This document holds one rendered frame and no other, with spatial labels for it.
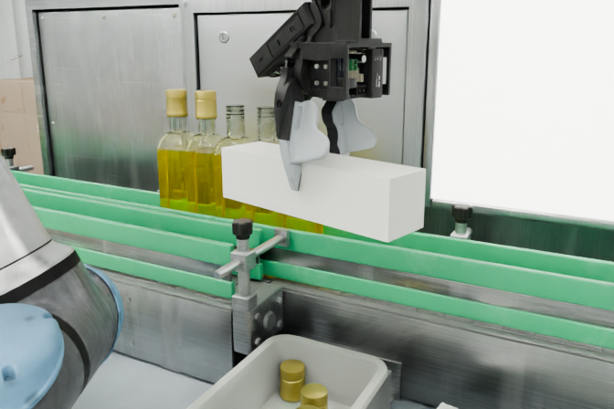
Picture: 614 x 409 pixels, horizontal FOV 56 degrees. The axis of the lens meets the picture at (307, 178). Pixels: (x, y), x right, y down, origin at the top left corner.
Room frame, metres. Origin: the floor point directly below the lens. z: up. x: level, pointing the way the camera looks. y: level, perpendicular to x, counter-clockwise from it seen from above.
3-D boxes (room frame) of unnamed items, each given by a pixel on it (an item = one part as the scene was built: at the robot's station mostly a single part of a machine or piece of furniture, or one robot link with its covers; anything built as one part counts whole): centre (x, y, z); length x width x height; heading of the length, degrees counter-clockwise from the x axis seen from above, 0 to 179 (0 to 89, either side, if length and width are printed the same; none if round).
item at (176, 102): (0.95, 0.22, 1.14); 0.04 x 0.04 x 0.04
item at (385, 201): (0.61, -0.01, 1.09); 0.24 x 0.06 x 0.06; 47
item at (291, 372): (0.69, 0.02, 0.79); 0.04 x 0.04 x 0.04
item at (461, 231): (0.81, -0.23, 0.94); 0.07 x 0.04 x 0.13; 152
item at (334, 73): (0.59, -0.03, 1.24); 0.09 x 0.08 x 0.12; 47
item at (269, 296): (0.76, 0.07, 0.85); 0.09 x 0.04 x 0.07; 152
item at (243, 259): (0.74, 0.07, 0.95); 0.17 x 0.03 x 0.12; 152
